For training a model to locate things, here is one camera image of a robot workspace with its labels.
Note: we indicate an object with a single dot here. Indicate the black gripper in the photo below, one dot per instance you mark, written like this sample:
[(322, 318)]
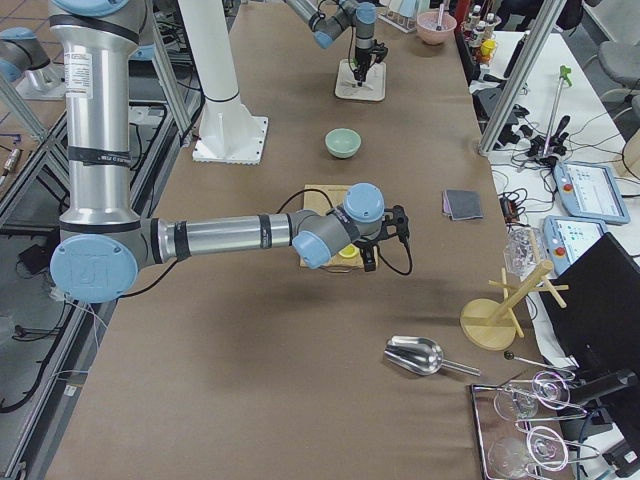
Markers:
[(361, 52), (368, 246)]

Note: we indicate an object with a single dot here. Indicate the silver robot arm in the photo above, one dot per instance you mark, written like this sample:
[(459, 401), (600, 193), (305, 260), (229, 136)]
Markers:
[(104, 240), (361, 17)]

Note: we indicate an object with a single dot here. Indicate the green ceramic bowl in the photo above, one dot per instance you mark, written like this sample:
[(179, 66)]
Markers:
[(343, 143)]

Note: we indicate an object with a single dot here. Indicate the pink bowl with ice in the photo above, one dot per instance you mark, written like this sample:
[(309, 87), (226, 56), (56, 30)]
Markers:
[(432, 32)]

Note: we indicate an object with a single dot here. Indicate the yellow lemon slice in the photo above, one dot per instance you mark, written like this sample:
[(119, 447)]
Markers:
[(349, 252)]

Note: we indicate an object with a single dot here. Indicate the wooden cutting board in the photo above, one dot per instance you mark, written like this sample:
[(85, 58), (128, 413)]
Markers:
[(325, 197)]

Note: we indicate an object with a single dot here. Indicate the grey folded cloth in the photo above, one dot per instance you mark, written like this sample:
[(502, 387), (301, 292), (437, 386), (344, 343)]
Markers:
[(461, 204)]

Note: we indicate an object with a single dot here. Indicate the metal muddler bar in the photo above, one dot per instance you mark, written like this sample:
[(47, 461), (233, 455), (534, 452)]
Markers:
[(440, 16)]

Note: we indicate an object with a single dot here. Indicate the metal scoop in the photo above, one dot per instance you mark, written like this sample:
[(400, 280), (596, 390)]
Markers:
[(422, 356)]

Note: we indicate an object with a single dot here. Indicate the wooden mug tree stand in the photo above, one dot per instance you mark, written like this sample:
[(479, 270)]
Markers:
[(493, 325)]

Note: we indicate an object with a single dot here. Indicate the near blue teach pendant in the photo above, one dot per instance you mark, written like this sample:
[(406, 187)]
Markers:
[(567, 238)]

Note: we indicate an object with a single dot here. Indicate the blue teach pendant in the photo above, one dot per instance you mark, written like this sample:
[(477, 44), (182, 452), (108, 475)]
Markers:
[(567, 238), (588, 190)]

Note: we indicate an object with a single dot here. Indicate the far blue teach pendant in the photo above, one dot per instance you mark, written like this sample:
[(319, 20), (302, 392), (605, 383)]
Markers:
[(588, 190)]

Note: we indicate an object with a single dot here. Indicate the black monitor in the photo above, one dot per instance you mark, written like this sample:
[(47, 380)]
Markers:
[(599, 326)]

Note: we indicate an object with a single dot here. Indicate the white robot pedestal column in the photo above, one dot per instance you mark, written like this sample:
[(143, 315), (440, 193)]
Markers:
[(228, 132)]

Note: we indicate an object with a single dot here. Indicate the aluminium frame post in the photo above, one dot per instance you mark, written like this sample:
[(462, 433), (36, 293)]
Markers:
[(545, 21)]

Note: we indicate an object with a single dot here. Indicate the wire glass rack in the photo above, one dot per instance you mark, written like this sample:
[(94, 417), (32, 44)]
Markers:
[(518, 428)]

